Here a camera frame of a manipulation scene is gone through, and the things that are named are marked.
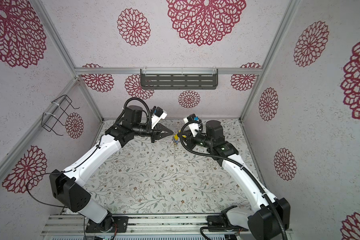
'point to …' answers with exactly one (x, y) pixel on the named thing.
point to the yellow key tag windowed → (176, 137)
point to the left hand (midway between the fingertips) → (170, 134)
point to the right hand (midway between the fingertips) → (180, 131)
